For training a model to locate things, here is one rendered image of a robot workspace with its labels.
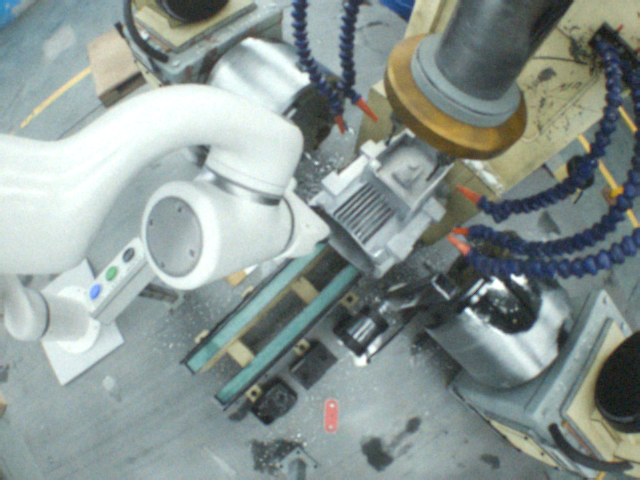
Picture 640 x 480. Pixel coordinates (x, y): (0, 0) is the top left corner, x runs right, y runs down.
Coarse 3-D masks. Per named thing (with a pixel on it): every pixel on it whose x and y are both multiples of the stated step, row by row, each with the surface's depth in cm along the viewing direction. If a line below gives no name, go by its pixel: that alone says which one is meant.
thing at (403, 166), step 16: (400, 144) 53; (416, 144) 53; (384, 160) 52; (400, 160) 52; (416, 160) 50; (432, 160) 53; (368, 176) 50; (384, 176) 51; (400, 176) 50; (416, 176) 50; (384, 192) 50; (400, 192) 51; (416, 192) 51; (400, 208) 50
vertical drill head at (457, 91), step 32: (480, 0) 18; (512, 0) 16; (544, 0) 15; (448, 32) 24; (480, 32) 21; (512, 32) 19; (544, 32) 18; (416, 64) 29; (448, 64) 26; (480, 64) 23; (512, 64) 22; (416, 96) 30; (448, 96) 27; (480, 96) 27; (512, 96) 28; (416, 128) 31; (448, 128) 29; (480, 128) 29; (512, 128) 29; (448, 160) 35; (480, 160) 31
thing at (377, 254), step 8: (384, 144) 58; (440, 184) 54; (440, 192) 55; (448, 192) 55; (320, 200) 53; (328, 200) 52; (328, 208) 53; (376, 248) 51; (376, 256) 50; (384, 256) 51; (360, 272) 64
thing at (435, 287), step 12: (432, 276) 35; (444, 276) 34; (396, 288) 51; (408, 288) 42; (420, 288) 37; (432, 288) 34; (444, 288) 33; (456, 288) 33; (384, 300) 55; (396, 300) 49; (408, 300) 44; (420, 300) 40; (432, 300) 37
